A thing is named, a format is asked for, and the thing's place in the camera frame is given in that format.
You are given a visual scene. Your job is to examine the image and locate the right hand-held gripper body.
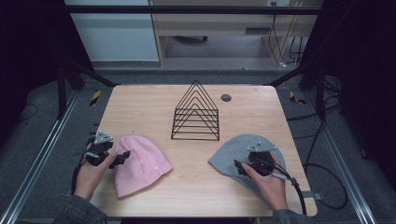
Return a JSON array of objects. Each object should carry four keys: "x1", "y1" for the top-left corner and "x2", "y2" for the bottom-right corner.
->
[{"x1": 247, "y1": 141, "x2": 283, "y2": 177}]

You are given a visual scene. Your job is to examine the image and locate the black wire rack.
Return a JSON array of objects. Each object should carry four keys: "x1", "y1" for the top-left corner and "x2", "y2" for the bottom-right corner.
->
[{"x1": 170, "y1": 79, "x2": 220, "y2": 142}]

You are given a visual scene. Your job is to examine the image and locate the right hand-held gripper cable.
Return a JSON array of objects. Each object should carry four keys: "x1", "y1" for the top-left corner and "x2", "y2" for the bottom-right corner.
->
[{"x1": 269, "y1": 161, "x2": 308, "y2": 217}]

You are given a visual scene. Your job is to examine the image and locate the dark curtain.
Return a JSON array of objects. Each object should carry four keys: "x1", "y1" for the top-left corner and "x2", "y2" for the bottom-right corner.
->
[
  {"x1": 0, "y1": 0, "x2": 95, "y2": 141},
  {"x1": 299, "y1": 0, "x2": 396, "y2": 190}
]

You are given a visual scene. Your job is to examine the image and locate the yellow black striped tape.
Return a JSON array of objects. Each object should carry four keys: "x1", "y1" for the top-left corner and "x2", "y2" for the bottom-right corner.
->
[
  {"x1": 89, "y1": 90, "x2": 103, "y2": 107},
  {"x1": 289, "y1": 91, "x2": 307, "y2": 105}
]

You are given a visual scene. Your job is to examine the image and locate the grey beanie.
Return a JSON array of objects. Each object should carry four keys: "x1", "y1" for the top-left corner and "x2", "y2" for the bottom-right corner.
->
[{"x1": 207, "y1": 133, "x2": 287, "y2": 203}]

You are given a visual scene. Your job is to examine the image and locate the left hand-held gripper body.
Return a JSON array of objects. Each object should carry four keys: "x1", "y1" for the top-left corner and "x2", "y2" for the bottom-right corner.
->
[{"x1": 85, "y1": 130, "x2": 115, "y2": 167}]

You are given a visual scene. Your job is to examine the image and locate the hand-held gripper cable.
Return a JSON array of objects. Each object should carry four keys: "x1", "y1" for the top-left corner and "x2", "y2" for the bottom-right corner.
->
[
  {"x1": 71, "y1": 154, "x2": 88, "y2": 197},
  {"x1": 269, "y1": 161, "x2": 308, "y2": 217}
]

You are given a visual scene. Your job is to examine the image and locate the aluminium floor rail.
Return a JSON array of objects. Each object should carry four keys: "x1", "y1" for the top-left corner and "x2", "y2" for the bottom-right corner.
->
[
  {"x1": 0, "y1": 90, "x2": 80, "y2": 224},
  {"x1": 303, "y1": 91, "x2": 378, "y2": 224}
]

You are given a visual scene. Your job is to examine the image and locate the grey strap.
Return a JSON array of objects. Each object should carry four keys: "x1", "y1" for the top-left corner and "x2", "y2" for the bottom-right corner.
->
[{"x1": 301, "y1": 190, "x2": 324, "y2": 201}]

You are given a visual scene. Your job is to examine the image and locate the left hand-held gripper cable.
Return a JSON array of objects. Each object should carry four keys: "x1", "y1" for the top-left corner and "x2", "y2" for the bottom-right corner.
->
[{"x1": 71, "y1": 154, "x2": 88, "y2": 197}]

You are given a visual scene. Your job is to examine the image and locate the white cabinet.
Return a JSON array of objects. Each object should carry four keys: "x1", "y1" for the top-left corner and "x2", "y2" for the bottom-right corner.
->
[{"x1": 64, "y1": 0, "x2": 161, "y2": 63}]

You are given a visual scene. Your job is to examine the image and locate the black metal crossbar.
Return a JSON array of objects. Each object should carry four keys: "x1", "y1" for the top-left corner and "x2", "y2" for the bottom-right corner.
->
[{"x1": 64, "y1": 5, "x2": 325, "y2": 16}]

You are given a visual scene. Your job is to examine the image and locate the pink knit beanie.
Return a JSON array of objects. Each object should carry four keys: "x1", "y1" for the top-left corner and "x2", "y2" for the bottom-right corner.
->
[{"x1": 112, "y1": 134, "x2": 174, "y2": 200}]

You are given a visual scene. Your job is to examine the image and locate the person's right hand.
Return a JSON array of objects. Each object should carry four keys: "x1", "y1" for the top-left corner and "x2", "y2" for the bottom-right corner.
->
[{"x1": 241, "y1": 153, "x2": 290, "y2": 214}]

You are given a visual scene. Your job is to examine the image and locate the person's left hand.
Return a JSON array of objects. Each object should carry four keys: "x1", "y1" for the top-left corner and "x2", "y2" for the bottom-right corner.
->
[{"x1": 74, "y1": 152, "x2": 119, "y2": 203}]

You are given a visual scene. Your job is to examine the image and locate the black metal stand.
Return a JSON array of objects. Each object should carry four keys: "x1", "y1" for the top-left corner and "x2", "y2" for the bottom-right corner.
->
[
  {"x1": 266, "y1": 61, "x2": 329, "y2": 121},
  {"x1": 55, "y1": 57, "x2": 117, "y2": 120}
]

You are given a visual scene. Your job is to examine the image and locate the yellow cable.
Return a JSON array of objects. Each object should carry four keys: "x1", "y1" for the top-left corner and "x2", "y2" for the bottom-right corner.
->
[{"x1": 268, "y1": 0, "x2": 304, "y2": 67}]

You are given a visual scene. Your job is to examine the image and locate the black floor cable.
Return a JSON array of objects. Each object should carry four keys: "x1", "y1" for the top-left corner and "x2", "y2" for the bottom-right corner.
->
[{"x1": 286, "y1": 102, "x2": 349, "y2": 211}]

